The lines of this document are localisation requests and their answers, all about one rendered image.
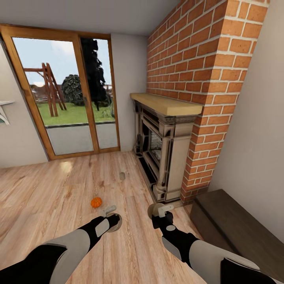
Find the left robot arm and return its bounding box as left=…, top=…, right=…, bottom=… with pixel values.
left=0, top=205, right=120, bottom=284

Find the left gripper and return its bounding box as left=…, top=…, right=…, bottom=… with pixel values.
left=106, top=214, right=120, bottom=228

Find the pumpkin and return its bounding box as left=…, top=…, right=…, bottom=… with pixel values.
left=91, top=197, right=102, bottom=208

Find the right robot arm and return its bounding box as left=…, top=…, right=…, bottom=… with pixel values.
left=151, top=204, right=284, bottom=284

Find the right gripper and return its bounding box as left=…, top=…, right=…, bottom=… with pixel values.
left=151, top=212, right=173, bottom=229

